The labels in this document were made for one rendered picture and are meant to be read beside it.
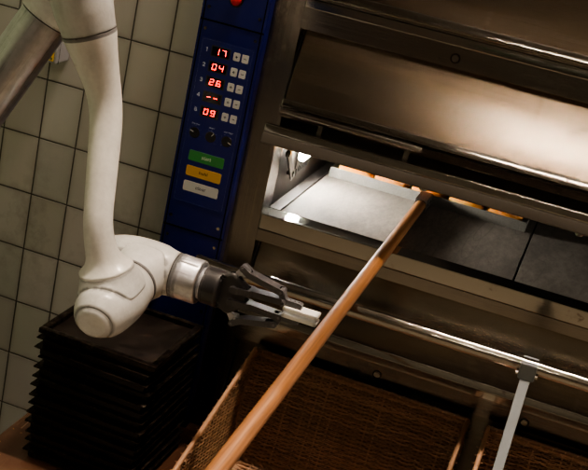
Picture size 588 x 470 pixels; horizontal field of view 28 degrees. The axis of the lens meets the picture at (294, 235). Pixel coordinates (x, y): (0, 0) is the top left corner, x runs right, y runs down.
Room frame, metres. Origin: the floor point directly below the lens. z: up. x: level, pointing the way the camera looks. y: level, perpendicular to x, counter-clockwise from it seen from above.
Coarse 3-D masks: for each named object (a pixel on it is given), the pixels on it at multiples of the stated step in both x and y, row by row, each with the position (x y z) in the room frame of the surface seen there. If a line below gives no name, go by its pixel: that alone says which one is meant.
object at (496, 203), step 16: (272, 144) 2.50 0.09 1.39; (288, 144) 2.49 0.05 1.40; (304, 144) 2.48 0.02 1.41; (336, 160) 2.46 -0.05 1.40; (352, 160) 2.46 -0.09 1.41; (384, 176) 2.44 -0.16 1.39; (400, 176) 2.43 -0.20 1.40; (416, 176) 2.42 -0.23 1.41; (448, 192) 2.40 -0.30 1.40; (464, 192) 2.40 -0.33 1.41; (496, 208) 2.38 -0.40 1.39; (512, 208) 2.37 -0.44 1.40; (528, 208) 2.37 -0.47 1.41; (560, 224) 2.35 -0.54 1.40; (576, 224) 2.34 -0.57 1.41
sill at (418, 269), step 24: (264, 216) 2.65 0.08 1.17; (288, 216) 2.67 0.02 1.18; (312, 240) 2.62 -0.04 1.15; (336, 240) 2.60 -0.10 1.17; (360, 240) 2.61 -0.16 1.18; (384, 264) 2.58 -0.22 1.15; (408, 264) 2.56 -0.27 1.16; (432, 264) 2.55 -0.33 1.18; (456, 264) 2.59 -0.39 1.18; (456, 288) 2.54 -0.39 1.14; (480, 288) 2.52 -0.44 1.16; (504, 288) 2.51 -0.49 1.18; (528, 288) 2.53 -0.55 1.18; (552, 312) 2.48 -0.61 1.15; (576, 312) 2.47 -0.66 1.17
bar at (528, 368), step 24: (216, 264) 2.28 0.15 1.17; (264, 288) 2.25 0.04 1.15; (288, 288) 2.24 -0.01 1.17; (360, 312) 2.20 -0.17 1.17; (384, 312) 2.21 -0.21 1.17; (432, 336) 2.17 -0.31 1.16; (456, 336) 2.17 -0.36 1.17; (504, 360) 2.13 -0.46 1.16; (528, 360) 2.13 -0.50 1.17; (528, 384) 2.11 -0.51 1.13; (576, 384) 2.10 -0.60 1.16; (504, 432) 2.04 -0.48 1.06; (504, 456) 2.00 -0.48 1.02
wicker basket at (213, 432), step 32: (256, 352) 2.60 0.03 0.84; (256, 384) 2.58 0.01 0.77; (320, 384) 2.55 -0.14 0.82; (352, 384) 2.54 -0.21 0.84; (224, 416) 2.45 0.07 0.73; (288, 416) 2.54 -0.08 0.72; (320, 416) 2.53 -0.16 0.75; (352, 416) 2.52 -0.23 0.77; (384, 416) 2.51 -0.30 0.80; (416, 416) 2.50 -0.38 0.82; (448, 416) 2.48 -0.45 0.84; (192, 448) 2.25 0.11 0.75; (256, 448) 2.53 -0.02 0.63; (288, 448) 2.52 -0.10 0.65; (320, 448) 2.50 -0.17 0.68; (384, 448) 2.48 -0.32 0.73; (448, 448) 2.46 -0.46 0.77
